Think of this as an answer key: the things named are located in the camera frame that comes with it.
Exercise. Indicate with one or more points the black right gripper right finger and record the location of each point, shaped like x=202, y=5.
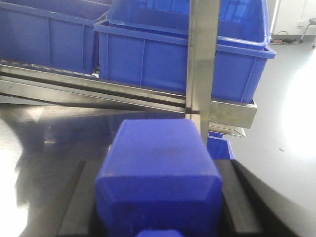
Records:
x=251, y=208

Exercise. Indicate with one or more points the blue plastic bin, far right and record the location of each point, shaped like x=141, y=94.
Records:
x=145, y=43

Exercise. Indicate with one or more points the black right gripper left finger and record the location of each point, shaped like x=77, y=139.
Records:
x=80, y=219

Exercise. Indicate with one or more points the blue bin on lower shelf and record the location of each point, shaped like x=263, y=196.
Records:
x=218, y=147

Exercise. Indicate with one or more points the stainless steel shelf rack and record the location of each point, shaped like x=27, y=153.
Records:
x=208, y=113

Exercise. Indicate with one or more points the blue plastic bin, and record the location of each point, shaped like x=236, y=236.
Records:
x=145, y=43
x=53, y=33

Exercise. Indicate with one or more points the blue bottle part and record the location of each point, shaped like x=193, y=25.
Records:
x=159, y=175

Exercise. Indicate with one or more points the blue plastic bin, centre right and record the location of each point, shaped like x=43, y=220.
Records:
x=53, y=33

